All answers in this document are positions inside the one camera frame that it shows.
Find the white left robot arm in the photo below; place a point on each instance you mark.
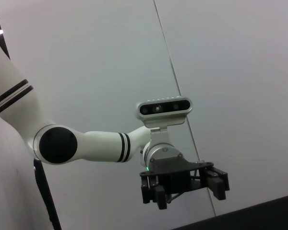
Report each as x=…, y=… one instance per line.
x=98, y=146

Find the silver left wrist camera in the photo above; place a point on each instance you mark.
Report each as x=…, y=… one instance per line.
x=163, y=112

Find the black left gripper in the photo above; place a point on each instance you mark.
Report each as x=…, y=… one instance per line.
x=175, y=172

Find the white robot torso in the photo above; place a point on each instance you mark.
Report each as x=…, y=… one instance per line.
x=12, y=187

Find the black tablecloth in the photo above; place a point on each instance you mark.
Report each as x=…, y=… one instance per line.
x=254, y=215

